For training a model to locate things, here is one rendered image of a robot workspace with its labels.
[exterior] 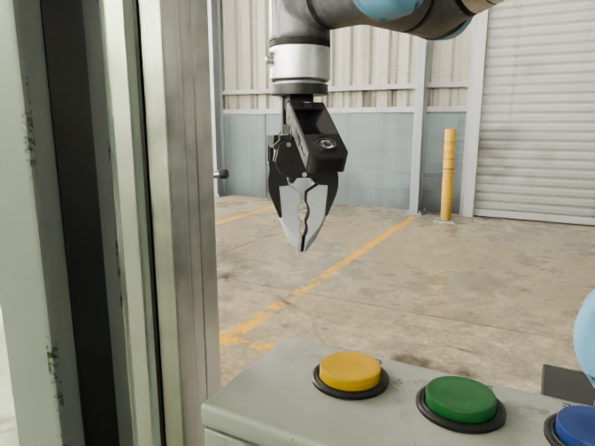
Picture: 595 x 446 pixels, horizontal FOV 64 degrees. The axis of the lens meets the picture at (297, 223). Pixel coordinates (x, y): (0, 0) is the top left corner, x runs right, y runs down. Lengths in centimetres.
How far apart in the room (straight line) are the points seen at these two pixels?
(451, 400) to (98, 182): 22
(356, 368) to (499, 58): 564
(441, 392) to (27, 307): 22
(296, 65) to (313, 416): 41
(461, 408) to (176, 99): 24
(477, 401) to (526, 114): 557
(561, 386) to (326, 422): 45
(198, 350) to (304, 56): 37
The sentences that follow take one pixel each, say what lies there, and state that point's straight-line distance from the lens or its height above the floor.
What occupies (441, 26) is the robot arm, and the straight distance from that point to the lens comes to 65.
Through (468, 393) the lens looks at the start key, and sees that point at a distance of 32.
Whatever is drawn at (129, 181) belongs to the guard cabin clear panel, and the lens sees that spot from 30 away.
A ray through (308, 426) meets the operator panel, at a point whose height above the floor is 90.
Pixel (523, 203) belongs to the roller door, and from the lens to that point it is 589.
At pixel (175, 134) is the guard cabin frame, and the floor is 106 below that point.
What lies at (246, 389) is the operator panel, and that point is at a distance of 32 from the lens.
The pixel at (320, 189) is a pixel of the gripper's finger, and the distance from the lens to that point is 61.
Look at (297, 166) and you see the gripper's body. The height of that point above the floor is 101.
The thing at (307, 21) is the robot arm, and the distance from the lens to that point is 60.
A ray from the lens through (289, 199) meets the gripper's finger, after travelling 60.
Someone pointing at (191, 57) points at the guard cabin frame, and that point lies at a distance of 32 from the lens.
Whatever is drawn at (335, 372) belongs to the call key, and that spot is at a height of 91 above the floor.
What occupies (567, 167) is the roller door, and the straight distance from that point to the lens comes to 583.
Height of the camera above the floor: 106
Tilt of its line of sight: 12 degrees down
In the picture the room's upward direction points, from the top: straight up
